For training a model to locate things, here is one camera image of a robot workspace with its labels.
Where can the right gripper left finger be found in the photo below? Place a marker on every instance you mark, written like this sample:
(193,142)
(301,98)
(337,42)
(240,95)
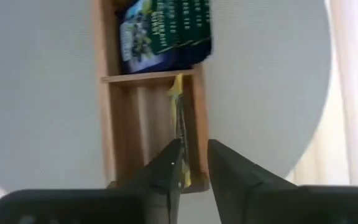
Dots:
(157,180)

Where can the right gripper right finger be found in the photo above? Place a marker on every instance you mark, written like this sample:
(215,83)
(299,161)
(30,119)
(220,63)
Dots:
(238,186)

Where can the yellow tea packet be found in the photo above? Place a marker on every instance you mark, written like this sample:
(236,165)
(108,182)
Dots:
(177,93)

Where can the dark blue tea packet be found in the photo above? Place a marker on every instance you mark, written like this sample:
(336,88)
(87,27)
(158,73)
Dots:
(166,31)

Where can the wooden organizer box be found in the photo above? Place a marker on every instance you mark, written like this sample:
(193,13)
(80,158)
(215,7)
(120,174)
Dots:
(135,124)

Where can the round grey mat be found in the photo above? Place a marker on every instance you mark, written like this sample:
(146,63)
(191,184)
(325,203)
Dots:
(42,93)

